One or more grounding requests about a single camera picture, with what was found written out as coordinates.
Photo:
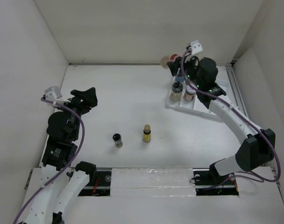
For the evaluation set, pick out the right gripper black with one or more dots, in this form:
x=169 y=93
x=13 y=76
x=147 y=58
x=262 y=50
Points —
x=174 y=66

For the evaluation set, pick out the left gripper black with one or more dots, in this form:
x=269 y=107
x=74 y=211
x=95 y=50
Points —
x=85 y=99

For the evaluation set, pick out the blue label silver lid jar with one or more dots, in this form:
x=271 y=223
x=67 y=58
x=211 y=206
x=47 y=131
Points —
x=179 y=79

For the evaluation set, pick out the pink lid spice bottle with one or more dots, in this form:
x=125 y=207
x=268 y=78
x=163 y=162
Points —
x=165 y=59

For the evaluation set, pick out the black grinder top jar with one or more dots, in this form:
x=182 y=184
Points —
x=176 y=91

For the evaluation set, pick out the red label spice jar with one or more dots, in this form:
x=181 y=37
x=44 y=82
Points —
x=189 y=94

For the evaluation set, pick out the small black lid bottle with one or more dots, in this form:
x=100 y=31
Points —
x=118 y=140

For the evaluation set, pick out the yellow label cork bottle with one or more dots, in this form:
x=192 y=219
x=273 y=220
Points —
x=147 y=133

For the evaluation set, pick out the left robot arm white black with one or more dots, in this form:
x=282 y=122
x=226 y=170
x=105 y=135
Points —
x=59 y=187

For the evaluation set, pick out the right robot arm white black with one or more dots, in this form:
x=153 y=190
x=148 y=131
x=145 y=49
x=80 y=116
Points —
x=257 y=145

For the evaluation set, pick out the white divided organizer tray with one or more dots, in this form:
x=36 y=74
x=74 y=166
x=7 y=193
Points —
x=196 y=106

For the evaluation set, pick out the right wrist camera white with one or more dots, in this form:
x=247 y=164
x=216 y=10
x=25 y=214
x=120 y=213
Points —
x=194 y=48

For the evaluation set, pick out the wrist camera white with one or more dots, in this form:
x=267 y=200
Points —
x=194 y=48
x=52 y=93

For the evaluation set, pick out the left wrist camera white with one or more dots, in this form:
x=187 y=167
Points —
x=52 y=93

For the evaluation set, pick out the black mounting rail base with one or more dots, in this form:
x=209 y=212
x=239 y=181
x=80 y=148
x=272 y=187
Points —
x=155 y=182

